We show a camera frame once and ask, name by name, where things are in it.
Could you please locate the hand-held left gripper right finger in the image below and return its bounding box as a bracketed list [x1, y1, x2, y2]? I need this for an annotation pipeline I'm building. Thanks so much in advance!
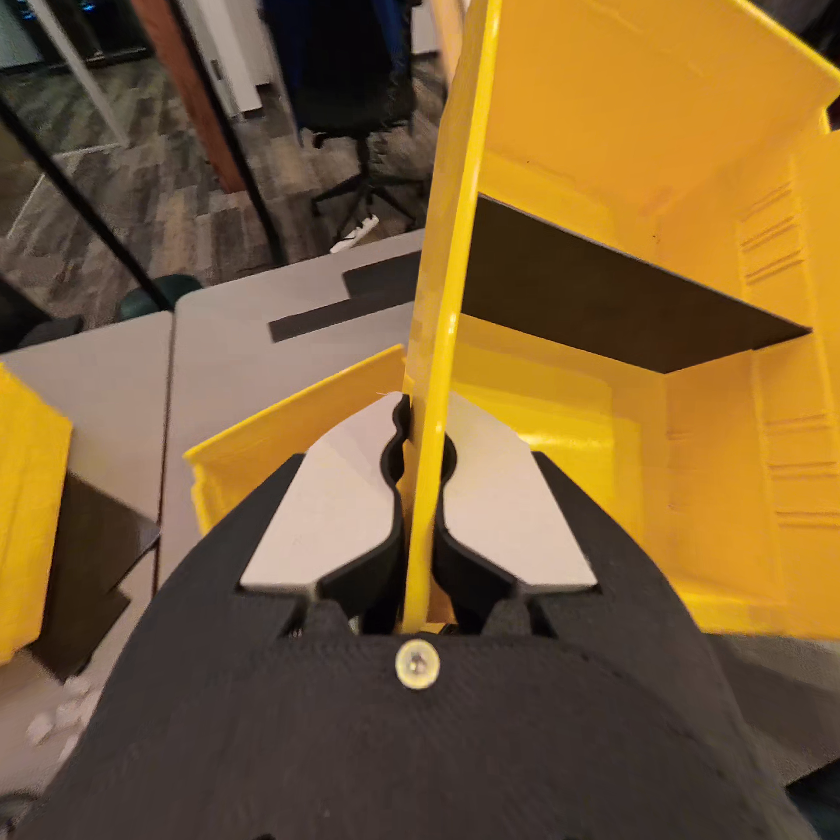
[432, 392, 599, 634]

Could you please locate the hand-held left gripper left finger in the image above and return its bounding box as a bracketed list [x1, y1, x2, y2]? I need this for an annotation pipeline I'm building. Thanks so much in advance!
[239, 391, 412, 635]

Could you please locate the yellow plastic bin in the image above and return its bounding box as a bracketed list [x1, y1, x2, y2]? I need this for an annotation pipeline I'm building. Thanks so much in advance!
[184, 0, 840, 641]
[0, 364, 73, 667]

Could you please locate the black divider panel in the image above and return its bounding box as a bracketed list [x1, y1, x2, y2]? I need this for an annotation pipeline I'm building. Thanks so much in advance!
[459, 193, 813, 375]

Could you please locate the dark green stool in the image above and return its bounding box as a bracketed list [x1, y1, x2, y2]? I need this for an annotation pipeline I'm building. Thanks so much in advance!
[118, 274, 204, 324]

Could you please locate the white power strip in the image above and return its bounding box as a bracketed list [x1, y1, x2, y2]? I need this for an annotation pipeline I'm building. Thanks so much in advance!
[328, 215, 382, 256]

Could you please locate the black metal pole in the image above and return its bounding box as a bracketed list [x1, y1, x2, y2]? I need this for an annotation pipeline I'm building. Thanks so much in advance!
[0, 98, 175, 311]

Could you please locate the black office chair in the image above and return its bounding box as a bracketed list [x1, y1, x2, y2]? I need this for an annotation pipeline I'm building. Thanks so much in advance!
[262, 0, 431, 221]

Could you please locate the brown wooden post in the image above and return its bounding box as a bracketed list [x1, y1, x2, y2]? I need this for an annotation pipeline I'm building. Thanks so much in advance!
[130, 0, 245, 193]

